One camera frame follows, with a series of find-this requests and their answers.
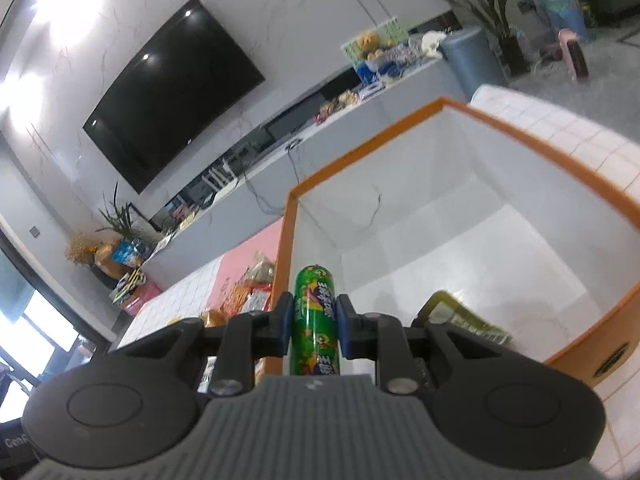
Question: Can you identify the white round sign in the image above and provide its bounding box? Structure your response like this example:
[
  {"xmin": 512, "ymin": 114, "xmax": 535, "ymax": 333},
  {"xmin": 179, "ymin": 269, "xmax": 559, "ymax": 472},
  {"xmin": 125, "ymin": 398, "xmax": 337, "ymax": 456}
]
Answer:
[{"xmin": 420, "ymin": 31, "xmax": 448, "ymax": 56}]

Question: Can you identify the long-leaf potted plant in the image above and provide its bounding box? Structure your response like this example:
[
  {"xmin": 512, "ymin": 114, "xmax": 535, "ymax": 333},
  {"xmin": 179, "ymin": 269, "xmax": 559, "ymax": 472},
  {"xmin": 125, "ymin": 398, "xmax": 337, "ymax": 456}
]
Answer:
[{"xmin": 427, "ymin": 0, "xmax": 531, "ymax": 78}]

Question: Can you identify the pink mat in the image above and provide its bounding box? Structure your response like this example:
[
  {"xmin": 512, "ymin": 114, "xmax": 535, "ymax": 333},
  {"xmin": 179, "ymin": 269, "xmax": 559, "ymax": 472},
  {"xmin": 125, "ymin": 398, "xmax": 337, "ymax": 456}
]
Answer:
[{"xmin": 202, "ymin": 217, "xmax": 286, "ymax": 321}]

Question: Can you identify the dark green snack packet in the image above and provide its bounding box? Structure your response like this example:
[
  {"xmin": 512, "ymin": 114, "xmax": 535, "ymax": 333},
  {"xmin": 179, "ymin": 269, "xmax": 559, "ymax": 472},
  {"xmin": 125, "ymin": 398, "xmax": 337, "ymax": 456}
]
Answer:
[{"xmin": 410, "ymin": 290, "xmax": 513, "ymax": 346}]

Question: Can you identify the green snack tube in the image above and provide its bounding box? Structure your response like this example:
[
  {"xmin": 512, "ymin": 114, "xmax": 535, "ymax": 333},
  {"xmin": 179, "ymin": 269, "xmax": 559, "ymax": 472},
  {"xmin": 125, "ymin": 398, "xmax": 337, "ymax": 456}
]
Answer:
[{"xmin": 289, "ymin": 263, "xmax": 343, "ymax": 377}]

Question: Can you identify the pink space heater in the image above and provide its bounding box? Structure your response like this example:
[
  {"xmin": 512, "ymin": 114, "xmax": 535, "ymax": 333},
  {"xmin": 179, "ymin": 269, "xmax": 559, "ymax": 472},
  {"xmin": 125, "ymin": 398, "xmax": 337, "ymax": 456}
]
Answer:
[{"xmin": 557, "ymin": 29, "xmax": 591, "ymax": 83}]

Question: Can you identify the black television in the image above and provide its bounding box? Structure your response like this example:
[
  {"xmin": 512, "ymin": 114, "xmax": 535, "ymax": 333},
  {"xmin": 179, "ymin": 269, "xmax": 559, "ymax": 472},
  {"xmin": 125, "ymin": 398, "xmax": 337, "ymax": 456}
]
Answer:
[{"xmin": 82, "ymin": 0, "xmax": 266, "ymax": 195}]

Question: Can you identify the orange storage box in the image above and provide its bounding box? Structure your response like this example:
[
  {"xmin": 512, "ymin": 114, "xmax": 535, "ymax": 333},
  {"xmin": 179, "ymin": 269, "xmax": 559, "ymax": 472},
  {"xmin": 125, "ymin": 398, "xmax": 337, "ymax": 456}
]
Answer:
[{"xmin": 254, "ymin": 96, "xmax": 640, "ymax": 390}]

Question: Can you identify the glass window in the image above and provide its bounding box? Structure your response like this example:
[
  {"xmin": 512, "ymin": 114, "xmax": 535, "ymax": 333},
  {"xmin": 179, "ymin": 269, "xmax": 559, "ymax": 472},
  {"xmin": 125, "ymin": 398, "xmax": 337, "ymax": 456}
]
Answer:
[{"xmin": 0, "ymin": 247, "xmax": 83, "ymax": 411}]

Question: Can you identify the blue printed bag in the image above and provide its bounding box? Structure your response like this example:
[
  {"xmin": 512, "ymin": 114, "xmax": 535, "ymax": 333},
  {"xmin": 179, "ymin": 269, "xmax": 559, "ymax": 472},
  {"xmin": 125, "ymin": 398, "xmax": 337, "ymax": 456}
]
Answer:
[{"xmin": 110, "ymin": 240, "xmax": 151, "ymax": 268}]

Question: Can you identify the heap of small wrapped sweets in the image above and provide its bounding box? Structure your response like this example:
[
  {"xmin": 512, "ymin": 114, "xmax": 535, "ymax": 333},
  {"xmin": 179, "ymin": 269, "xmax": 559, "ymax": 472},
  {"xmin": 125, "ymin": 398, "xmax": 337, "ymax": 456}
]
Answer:
[{"xmin": 315, "ymin": 89, "xmax": 361, "ymax": 123}]

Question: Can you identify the grey television cabinet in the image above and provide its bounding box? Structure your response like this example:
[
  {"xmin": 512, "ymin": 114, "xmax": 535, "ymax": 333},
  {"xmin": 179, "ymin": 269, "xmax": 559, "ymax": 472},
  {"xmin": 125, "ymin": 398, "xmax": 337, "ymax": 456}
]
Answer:
[{"xmin": 142, "ymin": 57, "xmax": 473, "ymax": 273}]

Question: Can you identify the teddy bear picture board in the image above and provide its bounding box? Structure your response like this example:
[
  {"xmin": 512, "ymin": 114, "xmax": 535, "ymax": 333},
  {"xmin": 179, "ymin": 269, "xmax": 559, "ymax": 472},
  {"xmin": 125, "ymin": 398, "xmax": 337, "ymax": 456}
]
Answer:
[{"xmin": 342, "ymin": 17, "xmax": 408, "ymax": 83}]

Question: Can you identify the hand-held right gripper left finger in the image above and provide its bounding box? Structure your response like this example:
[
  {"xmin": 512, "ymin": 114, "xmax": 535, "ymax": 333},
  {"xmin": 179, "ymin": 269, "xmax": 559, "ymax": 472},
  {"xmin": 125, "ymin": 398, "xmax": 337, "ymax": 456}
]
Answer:
[{"xmin": 107, "ymin": 292, "xmax": 296, "ymax": 397}]

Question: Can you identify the green plant in vase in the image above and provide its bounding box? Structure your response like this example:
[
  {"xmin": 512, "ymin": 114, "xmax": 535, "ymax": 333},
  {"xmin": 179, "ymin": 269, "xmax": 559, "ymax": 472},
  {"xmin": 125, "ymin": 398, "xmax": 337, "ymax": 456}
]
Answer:
[{"xmin": 95, "ymin": 182, "xmax": 151, "ymax": 246}]

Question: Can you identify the pile of snack packets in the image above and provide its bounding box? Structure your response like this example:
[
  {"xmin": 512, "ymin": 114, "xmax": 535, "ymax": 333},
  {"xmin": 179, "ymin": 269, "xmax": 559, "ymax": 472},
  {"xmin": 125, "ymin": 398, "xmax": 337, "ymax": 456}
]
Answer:
[{"xmin": 200, "ymin": 252, "xmax": 280, "ymax": 331}]

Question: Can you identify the white router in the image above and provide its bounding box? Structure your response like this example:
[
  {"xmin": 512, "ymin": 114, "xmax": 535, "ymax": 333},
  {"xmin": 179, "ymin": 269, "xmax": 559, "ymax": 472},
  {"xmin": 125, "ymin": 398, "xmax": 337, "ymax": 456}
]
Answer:
[{"xmin": 207, "ymin": 157, "xmax": 238, "ymax": 193}]

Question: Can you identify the black cable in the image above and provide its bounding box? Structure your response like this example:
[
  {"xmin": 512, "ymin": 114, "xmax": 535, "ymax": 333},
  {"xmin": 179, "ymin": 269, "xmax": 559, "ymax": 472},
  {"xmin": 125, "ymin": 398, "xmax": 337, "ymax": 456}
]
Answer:
[{"xmin": 245, "ymin": 142, "xmax": 303, "ymax": 216}]

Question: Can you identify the blue water jug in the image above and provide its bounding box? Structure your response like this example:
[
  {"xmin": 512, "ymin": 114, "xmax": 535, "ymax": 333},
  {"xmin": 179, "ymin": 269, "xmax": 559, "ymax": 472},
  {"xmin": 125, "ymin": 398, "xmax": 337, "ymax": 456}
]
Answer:
[{"xmin": 540, "ymin": 0, "xmax": 588, "ymax": 41}]

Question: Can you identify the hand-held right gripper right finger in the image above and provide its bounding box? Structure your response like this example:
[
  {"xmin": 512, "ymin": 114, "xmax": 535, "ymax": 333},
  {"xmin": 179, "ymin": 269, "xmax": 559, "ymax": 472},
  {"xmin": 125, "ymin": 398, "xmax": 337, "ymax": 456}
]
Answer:
[{"xmin": 336, "ymin": 294, "xmax": 526, "ymax": 395}]

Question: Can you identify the yellow dried flower bouquet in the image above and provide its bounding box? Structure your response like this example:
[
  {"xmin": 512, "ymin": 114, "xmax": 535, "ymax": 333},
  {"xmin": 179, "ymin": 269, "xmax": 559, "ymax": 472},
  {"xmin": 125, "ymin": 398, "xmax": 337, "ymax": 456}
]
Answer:
[{"xmin": 65, "ymin": 232, "xmax": 101, "ymax": 266}]

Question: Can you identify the pink basket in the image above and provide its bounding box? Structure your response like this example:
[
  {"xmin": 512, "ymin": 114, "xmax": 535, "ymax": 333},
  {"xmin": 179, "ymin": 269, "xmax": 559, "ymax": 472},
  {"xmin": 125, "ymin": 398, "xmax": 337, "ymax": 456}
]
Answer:
[{"xmin": 112, "ymin": 267, "xmax": 163, "ymax": 316}]

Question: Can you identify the blue-grey trash can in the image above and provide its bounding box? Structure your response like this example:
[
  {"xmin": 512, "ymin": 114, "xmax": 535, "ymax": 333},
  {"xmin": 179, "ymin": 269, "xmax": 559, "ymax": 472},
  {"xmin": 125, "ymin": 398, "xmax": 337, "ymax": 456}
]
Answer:
[{"xmin": 440, "ymin": 27, "xmax": 511, "ymax": 103}]

